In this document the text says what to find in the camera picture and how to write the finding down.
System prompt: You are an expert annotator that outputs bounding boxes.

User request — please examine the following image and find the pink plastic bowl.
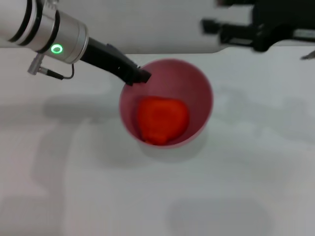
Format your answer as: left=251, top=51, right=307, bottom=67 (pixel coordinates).
left=119, top=58, right=214, bottom=150

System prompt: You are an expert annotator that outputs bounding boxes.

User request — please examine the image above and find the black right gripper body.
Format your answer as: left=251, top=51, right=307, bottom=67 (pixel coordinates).
left=251, top=0, right=315, bottom=52

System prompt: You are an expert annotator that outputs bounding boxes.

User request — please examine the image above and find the orange toy fruit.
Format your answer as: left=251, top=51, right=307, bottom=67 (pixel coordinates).
left=136, top=96, right=190, bottom=146

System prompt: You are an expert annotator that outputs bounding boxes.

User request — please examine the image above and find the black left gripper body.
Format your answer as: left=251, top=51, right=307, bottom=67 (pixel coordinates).
left=80, top=36, right=141, bottom=86

